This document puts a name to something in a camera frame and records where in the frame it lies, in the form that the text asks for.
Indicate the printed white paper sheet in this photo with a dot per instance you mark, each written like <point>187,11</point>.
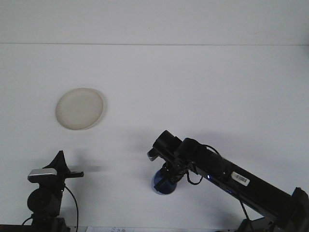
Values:
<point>108,229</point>

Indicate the pale blue cup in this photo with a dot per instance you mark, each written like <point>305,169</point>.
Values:
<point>169,189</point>

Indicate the pale round plate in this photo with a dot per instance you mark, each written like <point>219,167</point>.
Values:
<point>79,108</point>

